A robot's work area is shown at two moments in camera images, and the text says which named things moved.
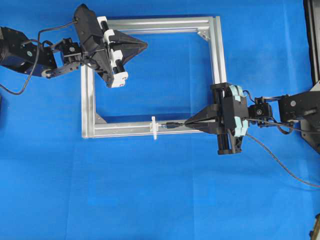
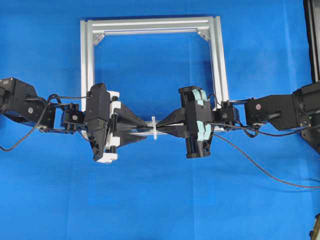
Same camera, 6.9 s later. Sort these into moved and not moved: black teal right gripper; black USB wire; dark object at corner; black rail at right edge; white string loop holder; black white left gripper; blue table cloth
Moved: black white left gripper; black teal right gripper; black USB wire
Not moved: black rail at right edge; blue table cloth; dark object at corner; white string loop holder
